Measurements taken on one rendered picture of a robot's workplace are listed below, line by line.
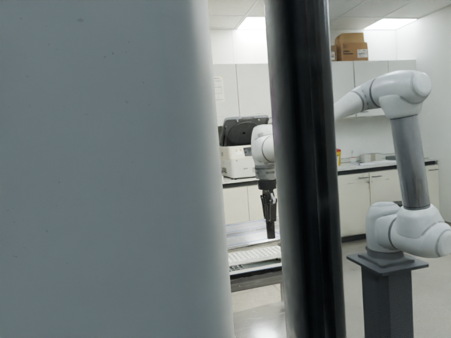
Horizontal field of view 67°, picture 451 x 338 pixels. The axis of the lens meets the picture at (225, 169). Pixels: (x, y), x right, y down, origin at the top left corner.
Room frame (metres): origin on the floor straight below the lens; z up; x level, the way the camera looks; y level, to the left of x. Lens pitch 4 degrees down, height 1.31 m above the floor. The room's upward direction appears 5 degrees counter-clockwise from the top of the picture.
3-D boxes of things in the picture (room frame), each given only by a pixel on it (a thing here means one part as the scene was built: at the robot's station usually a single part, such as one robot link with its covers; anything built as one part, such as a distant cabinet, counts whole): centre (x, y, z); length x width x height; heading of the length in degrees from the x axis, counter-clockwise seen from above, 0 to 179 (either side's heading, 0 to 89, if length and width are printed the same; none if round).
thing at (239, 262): (1.31, -0.06, 0.83); 0.30 x 0.10 x 0.06; 104
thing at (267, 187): (1.34, -0.16, 1.11); 0.08 x 0.07 x 0.09; 14
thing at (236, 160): (4.05, -0.27, 1.25); 0.62 x 0.56 x 0.69; 14
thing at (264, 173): (1.34, -0.16, 1.18); 0.09 x 0.09 x 0.06
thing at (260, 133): (1.33, -0.16, 1.29); 0.13 x 0.11 x 0.16; 20
